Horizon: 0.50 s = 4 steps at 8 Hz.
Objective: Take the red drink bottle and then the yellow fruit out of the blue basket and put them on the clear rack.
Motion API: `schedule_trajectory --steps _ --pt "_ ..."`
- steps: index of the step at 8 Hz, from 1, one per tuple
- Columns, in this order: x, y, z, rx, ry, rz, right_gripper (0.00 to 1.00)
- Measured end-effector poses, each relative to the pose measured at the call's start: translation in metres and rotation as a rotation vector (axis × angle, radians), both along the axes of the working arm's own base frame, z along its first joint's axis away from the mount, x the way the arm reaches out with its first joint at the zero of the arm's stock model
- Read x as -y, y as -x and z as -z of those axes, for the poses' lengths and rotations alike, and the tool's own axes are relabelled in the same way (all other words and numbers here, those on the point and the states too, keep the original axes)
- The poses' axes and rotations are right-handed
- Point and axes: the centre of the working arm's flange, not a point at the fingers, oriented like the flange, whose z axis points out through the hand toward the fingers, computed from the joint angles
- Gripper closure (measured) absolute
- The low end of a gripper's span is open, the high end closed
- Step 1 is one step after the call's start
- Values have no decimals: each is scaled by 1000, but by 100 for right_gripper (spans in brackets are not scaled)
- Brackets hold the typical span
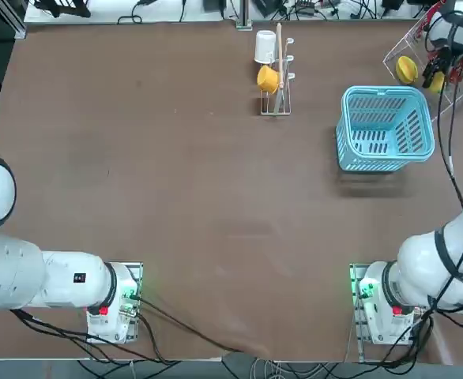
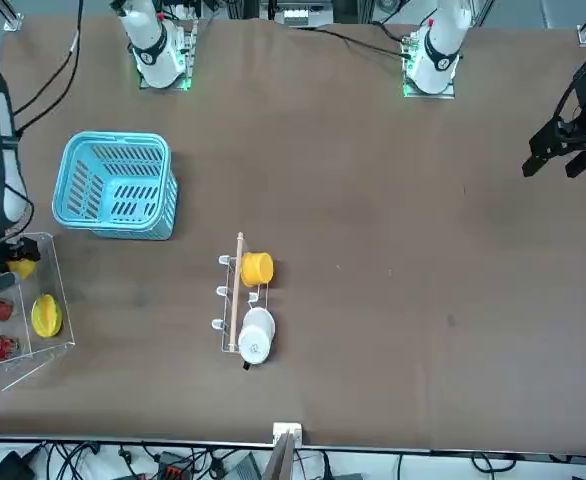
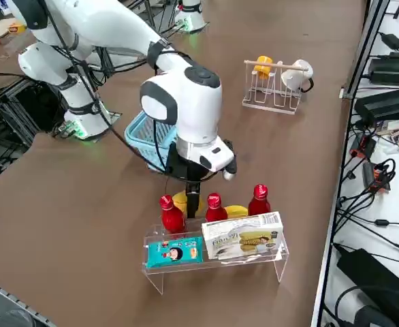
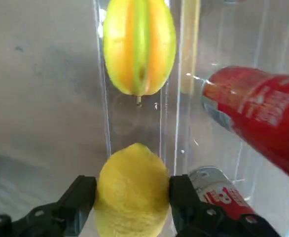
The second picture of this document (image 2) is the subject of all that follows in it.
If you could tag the yellow lemon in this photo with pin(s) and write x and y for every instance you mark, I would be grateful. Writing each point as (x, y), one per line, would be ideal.
(23, 271)

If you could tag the clear acrylic rack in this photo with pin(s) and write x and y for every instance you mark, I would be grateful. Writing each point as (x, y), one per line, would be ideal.
(48, 300)

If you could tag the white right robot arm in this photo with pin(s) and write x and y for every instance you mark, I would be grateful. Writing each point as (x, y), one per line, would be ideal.
(155, 60)

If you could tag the orange and black device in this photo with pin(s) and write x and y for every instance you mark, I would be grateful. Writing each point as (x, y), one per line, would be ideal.
(173, 470)

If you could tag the large black power brick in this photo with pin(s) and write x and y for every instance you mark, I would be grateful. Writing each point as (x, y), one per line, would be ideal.
(8, 467)

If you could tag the blue plastic basket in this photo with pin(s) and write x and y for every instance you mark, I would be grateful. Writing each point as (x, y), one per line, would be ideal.
(123, 136)

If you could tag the yellow starfruit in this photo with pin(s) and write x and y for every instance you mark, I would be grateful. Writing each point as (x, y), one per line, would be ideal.
(45, 315)

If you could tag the white post foot bracket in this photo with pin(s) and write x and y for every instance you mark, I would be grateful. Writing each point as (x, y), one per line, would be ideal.
(279, 427)

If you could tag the white mug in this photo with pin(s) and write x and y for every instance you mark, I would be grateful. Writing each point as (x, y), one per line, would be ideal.
(255, 340)

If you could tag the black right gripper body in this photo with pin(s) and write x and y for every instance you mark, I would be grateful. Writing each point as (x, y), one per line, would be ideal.
(5, 252)

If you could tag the aluminium frame post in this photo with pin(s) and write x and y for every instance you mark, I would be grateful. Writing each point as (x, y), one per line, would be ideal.
(280, 460)

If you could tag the white power strip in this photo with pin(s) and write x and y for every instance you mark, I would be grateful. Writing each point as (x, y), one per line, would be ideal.
(295, 17)

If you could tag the yellow plastic cup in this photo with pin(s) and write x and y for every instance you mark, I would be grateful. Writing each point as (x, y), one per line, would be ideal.
(258, 270)

